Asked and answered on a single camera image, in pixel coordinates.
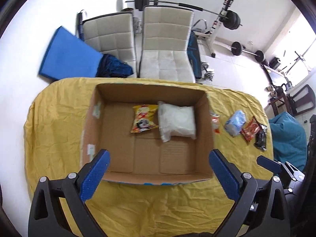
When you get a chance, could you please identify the barbell on rack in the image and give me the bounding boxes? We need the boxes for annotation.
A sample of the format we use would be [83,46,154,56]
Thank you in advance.
[125,0,242,30]

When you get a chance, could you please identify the left white padded chair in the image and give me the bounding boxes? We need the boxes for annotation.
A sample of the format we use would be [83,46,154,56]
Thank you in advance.
[82,11,138,78]

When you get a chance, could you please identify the white soft packet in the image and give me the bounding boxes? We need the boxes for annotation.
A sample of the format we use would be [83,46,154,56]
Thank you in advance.
[157,101,197,142]

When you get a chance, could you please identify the dark blue cloth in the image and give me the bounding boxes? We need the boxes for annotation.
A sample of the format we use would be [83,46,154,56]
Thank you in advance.
[96,54,134,78]

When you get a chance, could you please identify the open cardboard box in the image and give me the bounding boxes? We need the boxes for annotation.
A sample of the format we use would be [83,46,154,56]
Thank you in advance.
[80,84,214,185]

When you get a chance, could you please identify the black blue bench pad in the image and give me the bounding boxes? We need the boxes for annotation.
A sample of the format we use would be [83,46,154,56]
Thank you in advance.
[187,31,202,79]

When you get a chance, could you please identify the blue tissue pack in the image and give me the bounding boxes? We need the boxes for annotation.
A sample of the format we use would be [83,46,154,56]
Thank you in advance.
[224,110,246,137]

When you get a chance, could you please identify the teal bean bag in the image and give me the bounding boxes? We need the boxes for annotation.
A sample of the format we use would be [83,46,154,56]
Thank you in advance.
[269,112,308,171]

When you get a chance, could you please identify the yellow tablecloth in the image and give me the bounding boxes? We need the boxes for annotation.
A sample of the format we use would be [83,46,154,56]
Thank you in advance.
[24,78,271,236]

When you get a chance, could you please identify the white padded chair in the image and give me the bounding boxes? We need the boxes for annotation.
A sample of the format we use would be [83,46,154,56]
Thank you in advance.
[82,11,138,78]
[139,5,196,83]

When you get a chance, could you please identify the barbell on floor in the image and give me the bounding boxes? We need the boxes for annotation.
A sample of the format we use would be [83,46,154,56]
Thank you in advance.
[231,41,265,63]

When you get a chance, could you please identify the black snack bag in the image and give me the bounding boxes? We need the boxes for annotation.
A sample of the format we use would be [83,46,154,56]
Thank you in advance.
[254,124,267,151]

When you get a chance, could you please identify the white weight bench rack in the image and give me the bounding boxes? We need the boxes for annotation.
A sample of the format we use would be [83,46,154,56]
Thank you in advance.
[194,0,233,58]

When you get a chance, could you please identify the small dumbbells on floor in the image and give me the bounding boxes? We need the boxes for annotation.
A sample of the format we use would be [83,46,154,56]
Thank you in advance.
[201,62,214,81]

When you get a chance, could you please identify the dark wooden chair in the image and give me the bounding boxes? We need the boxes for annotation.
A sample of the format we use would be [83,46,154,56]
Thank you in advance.
[268,85,315,117]

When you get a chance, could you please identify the blue foam mat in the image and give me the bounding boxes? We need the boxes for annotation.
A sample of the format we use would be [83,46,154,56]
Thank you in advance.
[39,26,103,80]

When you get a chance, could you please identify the red floral snack bag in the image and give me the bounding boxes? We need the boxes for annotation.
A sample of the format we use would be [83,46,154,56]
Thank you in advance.
[241,116,261,142]

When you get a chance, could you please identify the orange panda snack bag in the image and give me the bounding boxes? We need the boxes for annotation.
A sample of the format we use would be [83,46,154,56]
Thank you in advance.
[210,112,220,133]

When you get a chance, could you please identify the right white padded chair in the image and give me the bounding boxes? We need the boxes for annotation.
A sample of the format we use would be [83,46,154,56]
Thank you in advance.
[139,5,196,83]

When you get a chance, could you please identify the yellow panda snack bag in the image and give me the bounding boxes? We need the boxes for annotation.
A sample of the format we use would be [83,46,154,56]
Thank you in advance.
[131,104,158,133]

